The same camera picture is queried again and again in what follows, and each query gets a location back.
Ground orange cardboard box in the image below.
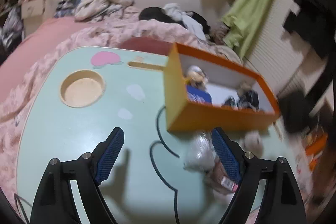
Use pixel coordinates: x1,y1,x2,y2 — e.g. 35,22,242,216
163,43,280,132

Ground brown card box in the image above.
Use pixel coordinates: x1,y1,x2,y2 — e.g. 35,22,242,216
209,156,238,194

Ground clear plastic bag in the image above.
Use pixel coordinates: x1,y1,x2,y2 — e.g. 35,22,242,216
183,131,215,172

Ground blue small box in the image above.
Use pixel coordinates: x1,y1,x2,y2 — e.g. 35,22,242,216
186,85,212,104

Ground black hanging clothes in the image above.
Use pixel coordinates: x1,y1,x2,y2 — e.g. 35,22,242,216
283,0,335,59

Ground green hanging garment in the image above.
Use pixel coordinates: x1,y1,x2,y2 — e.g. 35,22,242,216
222,0,273,59

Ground white drawer cabinet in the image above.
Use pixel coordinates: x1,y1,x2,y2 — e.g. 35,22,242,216
21,0,61,21

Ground cream crumpled blanket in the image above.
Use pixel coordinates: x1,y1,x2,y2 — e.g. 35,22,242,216
74,0,134,22

